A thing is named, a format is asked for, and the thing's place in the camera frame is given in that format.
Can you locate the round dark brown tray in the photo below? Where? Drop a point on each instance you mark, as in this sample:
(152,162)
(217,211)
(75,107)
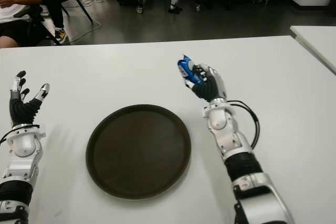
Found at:
(138,153)

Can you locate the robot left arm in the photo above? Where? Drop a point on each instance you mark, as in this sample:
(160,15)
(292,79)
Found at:
(23,148)

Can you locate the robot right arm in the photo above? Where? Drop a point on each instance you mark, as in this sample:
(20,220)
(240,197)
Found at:
(241,161)

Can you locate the black office chair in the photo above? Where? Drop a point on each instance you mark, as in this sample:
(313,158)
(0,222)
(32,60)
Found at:
(34,24)

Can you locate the white side table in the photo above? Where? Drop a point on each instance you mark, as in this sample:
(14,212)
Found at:
(319,40)

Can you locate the blue Oreo cookie pack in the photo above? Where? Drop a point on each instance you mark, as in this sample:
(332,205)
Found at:
(185,68)

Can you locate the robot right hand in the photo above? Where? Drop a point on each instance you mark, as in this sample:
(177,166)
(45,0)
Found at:
(210,87)

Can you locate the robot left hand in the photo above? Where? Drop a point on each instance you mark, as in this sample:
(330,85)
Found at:
(22,111)

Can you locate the standing person black trousers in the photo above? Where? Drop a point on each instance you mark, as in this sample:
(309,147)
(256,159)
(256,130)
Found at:
(53,3)

